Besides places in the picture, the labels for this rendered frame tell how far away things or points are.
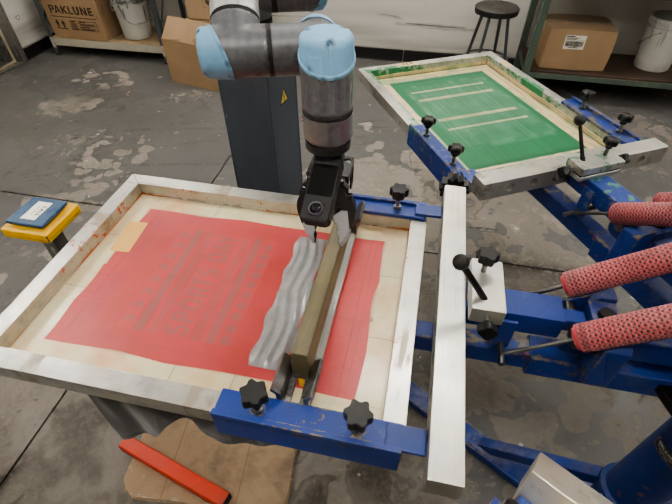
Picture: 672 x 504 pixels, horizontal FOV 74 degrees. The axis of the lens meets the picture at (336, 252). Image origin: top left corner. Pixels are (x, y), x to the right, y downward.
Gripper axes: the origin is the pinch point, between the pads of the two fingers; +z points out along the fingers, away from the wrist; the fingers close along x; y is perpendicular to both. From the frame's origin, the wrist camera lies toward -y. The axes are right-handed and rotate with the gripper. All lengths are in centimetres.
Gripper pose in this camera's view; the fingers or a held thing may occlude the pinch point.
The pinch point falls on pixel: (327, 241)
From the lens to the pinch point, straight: 81.0
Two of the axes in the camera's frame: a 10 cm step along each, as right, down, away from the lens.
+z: 0.0, 7.2, 7.0
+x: -9.8, -1.3, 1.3
